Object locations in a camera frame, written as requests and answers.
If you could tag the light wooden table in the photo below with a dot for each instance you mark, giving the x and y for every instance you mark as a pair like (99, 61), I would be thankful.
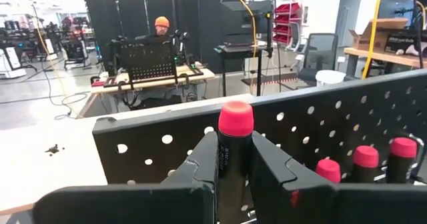
(50, 170)

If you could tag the small black screws pile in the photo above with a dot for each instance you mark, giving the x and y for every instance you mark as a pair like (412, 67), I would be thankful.
(53, 149)

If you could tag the black screwdriver red cap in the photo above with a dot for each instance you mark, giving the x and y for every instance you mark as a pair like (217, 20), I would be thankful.
(366, 157)
(403, 149)
(328, 169)
(235, 120)

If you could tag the black product box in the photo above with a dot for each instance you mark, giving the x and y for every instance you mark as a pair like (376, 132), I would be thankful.
(400, 42)

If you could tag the brown cardboard box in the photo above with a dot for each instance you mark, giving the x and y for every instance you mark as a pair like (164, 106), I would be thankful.
(370, 39)

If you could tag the black metal pegboard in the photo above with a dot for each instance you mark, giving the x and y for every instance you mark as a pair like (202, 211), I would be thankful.
(140, 134)

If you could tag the white bucket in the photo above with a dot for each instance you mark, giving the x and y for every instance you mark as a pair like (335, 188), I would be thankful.
(330, 77)

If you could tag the wooden side table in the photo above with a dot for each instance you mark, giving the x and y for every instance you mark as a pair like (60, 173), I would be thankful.
(383, 55)

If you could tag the distant black pegboard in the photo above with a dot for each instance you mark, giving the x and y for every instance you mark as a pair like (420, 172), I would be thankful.
(146, 60)

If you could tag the black partition curtain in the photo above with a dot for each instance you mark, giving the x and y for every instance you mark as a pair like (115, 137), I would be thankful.
(133, 17)

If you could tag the white robot station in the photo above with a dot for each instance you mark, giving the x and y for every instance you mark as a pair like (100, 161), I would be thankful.
(11, 59)

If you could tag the black standing desk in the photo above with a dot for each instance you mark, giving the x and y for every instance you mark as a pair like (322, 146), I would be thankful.
(238, 24)

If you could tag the black office chair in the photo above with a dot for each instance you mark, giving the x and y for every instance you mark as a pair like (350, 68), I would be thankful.
(318, 50)

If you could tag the person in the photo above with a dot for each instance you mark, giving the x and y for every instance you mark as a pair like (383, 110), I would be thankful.
(161, 27)

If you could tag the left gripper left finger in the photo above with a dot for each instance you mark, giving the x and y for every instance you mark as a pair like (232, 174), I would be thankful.
(133, 204)

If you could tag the red bin shelf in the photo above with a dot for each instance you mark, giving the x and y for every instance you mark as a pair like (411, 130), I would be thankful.
(287, 9)

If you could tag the black robot station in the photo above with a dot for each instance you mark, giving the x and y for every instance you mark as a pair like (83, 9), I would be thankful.
(76, 50)

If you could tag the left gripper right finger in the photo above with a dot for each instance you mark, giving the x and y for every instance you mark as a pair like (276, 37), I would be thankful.
(333, 204)

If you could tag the distant wooden robot table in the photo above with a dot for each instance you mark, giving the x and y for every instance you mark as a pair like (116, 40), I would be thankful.
(200, 74)

